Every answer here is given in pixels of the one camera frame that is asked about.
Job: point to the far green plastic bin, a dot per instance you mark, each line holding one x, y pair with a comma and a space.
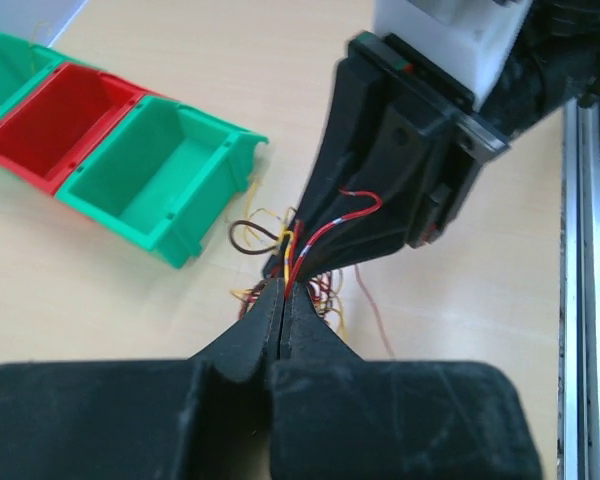
23, 66

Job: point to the aluminium mounting rail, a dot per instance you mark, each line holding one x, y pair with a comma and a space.
579, 356

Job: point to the green plastic bin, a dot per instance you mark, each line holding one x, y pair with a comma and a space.
163, 176
23, 66

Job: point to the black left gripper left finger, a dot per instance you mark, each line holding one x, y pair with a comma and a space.
202, 417

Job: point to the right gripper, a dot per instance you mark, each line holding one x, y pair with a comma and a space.
400, 152

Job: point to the red plastic bin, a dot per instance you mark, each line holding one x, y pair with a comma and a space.
52, 131

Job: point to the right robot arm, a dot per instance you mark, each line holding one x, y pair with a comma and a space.
516, 61

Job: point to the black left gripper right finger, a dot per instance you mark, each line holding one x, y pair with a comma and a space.
338, 416

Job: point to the near green plastic bin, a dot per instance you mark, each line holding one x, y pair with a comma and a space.
163, 176

